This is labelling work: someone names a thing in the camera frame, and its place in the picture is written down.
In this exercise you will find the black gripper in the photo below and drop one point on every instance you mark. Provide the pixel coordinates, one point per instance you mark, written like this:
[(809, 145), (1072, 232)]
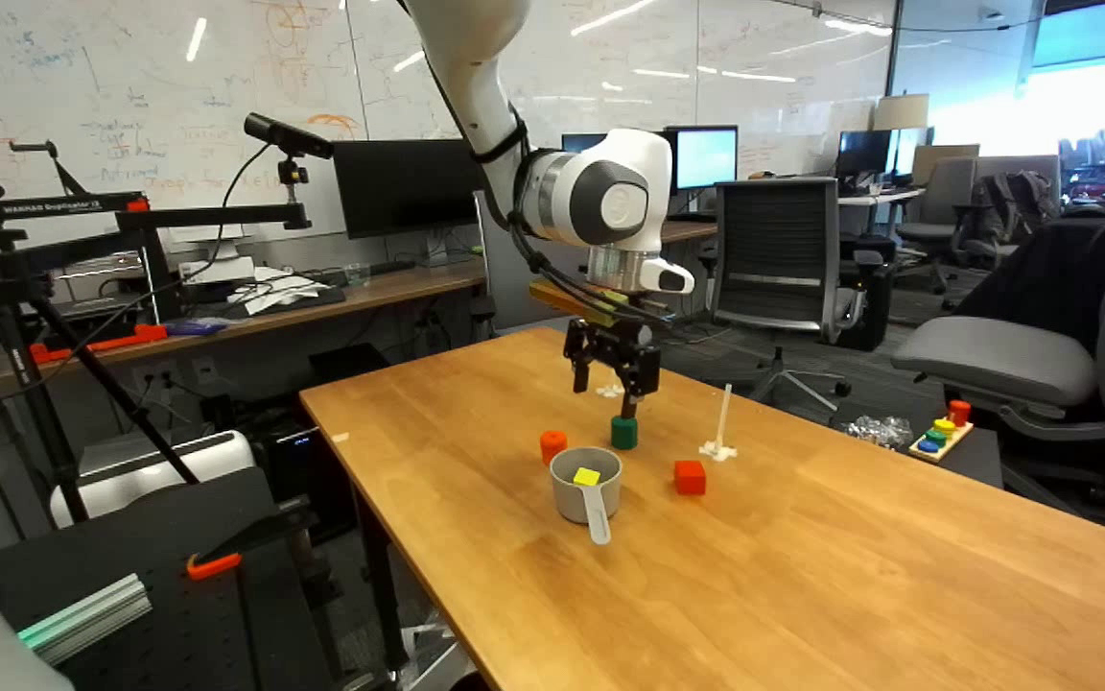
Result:
[(621, 350)]

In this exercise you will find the green cylinder block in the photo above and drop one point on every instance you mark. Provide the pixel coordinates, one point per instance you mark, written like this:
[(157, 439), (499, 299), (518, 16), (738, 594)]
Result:
[(621, 432)]

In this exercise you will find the yellow cube block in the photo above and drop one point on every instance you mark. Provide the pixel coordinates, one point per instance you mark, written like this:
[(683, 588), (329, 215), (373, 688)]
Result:
[(583, 476)]

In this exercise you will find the orange cube block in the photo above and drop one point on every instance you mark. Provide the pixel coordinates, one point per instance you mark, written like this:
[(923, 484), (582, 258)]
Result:
[(689, 476)]

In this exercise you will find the grey measuring cup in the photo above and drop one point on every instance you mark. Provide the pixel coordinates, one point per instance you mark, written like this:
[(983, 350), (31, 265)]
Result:
[(583, 490)]

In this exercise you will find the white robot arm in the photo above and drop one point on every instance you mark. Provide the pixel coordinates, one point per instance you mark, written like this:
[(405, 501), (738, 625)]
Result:
[(583, 219)]

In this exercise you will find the orange cylinder block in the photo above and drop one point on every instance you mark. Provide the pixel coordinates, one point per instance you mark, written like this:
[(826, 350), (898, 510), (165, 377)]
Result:
[(555, 442)]

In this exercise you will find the white peg stand near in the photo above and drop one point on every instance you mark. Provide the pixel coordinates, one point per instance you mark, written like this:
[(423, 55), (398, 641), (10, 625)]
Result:
[(719, 446)]

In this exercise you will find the grey chair behind table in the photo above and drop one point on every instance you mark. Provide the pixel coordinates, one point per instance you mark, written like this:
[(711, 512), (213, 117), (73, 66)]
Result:
[(781, 272)]

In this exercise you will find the black monitor on desk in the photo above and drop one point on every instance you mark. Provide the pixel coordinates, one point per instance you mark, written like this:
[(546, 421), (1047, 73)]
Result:
[(398, 186)]

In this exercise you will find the colourful toy block set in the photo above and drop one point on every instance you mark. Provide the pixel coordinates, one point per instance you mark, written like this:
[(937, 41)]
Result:
[(942, 437)]

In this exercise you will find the grey office chair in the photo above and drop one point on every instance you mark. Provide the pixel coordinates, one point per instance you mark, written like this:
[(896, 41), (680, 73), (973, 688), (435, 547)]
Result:
[(1031, 354)]

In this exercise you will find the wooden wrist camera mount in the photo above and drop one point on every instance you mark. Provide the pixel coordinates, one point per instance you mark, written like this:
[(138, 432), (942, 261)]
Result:
[(573, 304)]

